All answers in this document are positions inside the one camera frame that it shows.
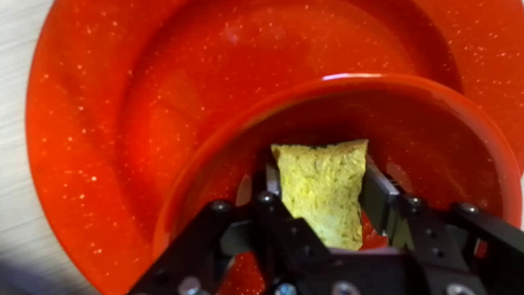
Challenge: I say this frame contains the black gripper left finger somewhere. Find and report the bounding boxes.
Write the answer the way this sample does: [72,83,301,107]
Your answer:
[250,161,332,265]

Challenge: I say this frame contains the yellow sponge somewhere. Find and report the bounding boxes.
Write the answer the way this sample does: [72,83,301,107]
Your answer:
[268,138,372,253]

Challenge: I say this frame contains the red bowl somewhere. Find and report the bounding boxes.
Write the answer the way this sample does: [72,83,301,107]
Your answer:
[152,73,524,295]

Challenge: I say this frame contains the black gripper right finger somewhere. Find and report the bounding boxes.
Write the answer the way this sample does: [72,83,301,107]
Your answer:
[358,163,455,260]

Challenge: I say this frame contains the red plate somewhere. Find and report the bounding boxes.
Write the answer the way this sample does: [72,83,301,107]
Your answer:
[23,0,524,295]

